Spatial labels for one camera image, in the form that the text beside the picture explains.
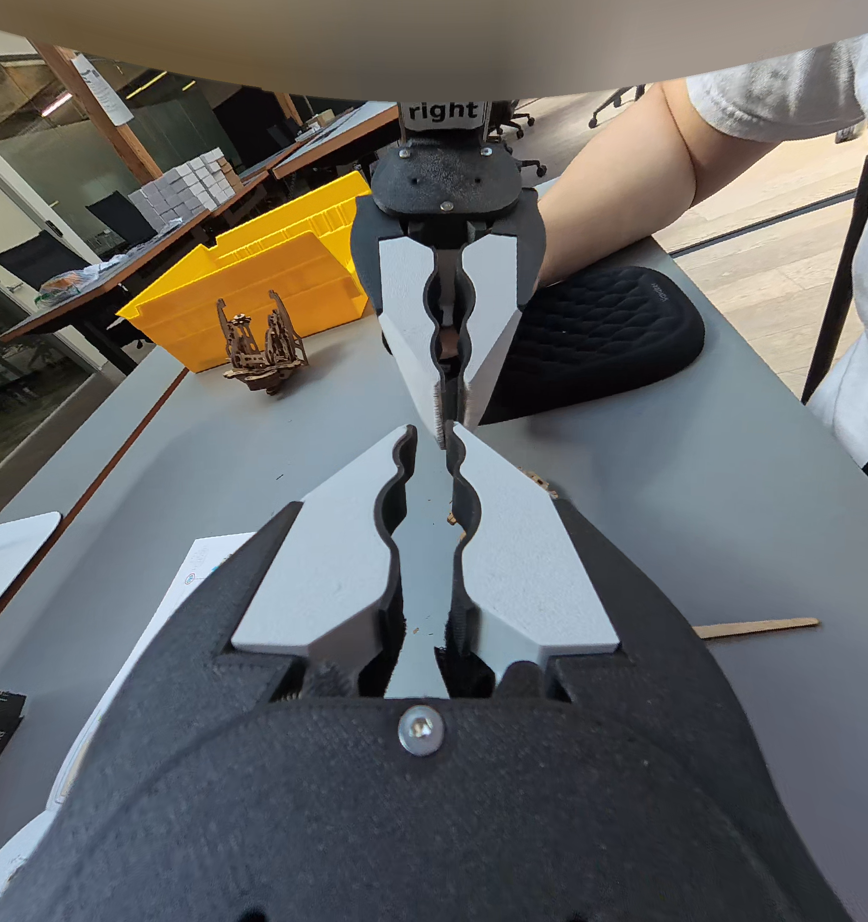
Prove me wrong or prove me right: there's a thin wooden stick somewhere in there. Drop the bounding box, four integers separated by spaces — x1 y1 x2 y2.
693 617 821 641

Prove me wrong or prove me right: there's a yellow plastic bin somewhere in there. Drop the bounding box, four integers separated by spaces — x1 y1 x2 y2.
117 170 374 374

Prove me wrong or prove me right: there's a person's right forearm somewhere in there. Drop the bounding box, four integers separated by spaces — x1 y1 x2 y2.
537 78 775 289

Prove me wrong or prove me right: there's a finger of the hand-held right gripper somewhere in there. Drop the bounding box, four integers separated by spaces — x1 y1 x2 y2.
457 232 526 427
378 236 447 449

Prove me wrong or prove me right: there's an illustrated instruction booklet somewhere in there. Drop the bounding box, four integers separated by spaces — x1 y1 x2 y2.
0 532 258 901

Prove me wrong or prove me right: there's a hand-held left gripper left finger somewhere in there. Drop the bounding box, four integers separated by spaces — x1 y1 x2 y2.
231 424 419 694

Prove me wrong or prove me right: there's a stack of small white boxes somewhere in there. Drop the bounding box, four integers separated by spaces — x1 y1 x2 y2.
129 147 235 226

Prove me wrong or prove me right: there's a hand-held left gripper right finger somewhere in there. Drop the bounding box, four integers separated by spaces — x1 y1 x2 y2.
450 422 622 687

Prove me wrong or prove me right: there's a brown-edged office desk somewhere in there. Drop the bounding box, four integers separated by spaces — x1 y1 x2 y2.
239 101 400 182
0 169 270 377

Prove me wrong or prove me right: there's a person's white top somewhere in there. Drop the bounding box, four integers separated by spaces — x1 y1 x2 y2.
685 27 868 505

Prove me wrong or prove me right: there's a black padded wrist rest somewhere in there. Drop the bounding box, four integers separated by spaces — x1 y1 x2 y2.
477 265 706 426

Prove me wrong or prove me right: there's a dark wooden model assembly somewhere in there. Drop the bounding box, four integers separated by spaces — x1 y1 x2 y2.
216 290 311 396

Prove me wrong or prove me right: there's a paper notice on post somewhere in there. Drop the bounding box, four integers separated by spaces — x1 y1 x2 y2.
72 52 135 125

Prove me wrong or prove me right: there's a black lanyard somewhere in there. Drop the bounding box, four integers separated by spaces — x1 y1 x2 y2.
800 153 868 406

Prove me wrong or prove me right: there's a wooden document stand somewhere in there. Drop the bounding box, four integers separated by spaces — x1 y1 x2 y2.
0 510 62 629

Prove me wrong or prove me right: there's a black office chair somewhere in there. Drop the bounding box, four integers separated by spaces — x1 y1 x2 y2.
587 84 648 131
501 99 550 179

